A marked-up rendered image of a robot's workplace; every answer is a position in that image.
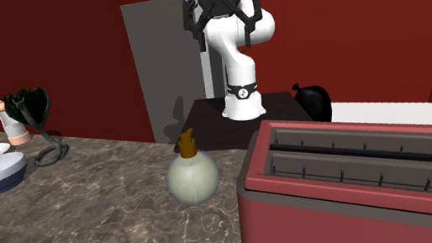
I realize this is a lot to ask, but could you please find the round soap dispenser brown pump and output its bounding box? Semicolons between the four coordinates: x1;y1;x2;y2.
159;124;224;209

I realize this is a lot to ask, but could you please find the grey upright panel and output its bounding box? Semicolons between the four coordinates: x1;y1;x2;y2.
119;0;221;149

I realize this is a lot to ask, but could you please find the black rubbish bag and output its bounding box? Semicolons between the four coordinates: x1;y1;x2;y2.
291;79;335;127

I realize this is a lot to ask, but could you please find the white and peach grinder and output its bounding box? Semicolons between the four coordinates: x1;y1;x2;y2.
0;97;34;149

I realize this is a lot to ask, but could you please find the red toaster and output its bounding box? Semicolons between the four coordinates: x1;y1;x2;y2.
227;99;432;243

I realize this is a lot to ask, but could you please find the dark robot stand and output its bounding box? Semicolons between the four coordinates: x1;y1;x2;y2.
167;85;319;159

